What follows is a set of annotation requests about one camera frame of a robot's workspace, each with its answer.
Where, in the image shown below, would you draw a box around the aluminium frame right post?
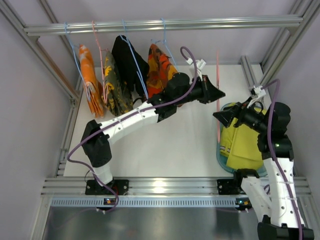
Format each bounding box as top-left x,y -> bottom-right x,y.
239,0 -> 320,89

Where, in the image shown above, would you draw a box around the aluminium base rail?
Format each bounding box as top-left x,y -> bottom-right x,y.
40,175 -> 312,198

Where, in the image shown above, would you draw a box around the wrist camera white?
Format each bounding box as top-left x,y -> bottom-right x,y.
195,59 -> 207,81
247,85 -> 267,108

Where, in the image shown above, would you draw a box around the grey slotted cable duct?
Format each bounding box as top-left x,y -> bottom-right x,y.
51,197 -> 250,208

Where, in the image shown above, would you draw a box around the aluminium hanging rail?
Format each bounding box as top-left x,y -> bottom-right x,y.
24,14 -> 303,37

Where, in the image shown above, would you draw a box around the blue hanger with black trousers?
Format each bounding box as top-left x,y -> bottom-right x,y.
121,19 -> 149,99

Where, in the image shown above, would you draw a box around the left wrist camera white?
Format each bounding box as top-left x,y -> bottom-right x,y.
195,59 -> 207,81

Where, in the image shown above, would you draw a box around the aluminium frame post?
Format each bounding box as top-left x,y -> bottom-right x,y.
0,0 -> 82,177
239,0 -> 320,89

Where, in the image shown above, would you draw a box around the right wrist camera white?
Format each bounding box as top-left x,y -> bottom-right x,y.
247,85 -> 267,108

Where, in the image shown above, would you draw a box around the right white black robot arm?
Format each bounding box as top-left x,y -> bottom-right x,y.
213,100 -> 315,240

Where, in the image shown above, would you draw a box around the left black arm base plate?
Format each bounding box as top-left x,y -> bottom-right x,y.
85,179 -> 129,196

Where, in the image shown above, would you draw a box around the black trousers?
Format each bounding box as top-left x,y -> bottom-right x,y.
111,35 -> 149,97

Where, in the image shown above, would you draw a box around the green yellow camouflage trousers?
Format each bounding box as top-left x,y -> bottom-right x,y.
101,50 -> 133,117

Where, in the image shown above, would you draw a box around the teal transparent plastic bin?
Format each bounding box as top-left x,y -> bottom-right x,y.
214,101 -> 273,175

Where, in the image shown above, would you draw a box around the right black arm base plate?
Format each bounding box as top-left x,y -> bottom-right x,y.
216,178 -> 244,195

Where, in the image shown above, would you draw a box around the orange white trousers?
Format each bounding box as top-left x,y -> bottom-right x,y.
78,44 -> 104,118

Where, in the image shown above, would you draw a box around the aluminium frame left post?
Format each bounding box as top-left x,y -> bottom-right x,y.
0,0 -> 82,177

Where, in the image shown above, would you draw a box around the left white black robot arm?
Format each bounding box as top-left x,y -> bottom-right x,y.
81,73 -> 226,186

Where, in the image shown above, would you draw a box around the blue hanger with camouflage trousers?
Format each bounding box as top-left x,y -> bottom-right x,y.
150,18 -> 178,67

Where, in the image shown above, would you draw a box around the orange red camouflage trousers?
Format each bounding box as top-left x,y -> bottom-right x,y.
146,43 -> 178,98

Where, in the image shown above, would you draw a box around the pink wire hanger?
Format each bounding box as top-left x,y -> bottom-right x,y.
91,20 -> 108,104
215,49 -> 222,143

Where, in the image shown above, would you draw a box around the blue wire hanger leftmost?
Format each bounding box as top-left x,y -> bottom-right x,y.
63,22 -> 91,102

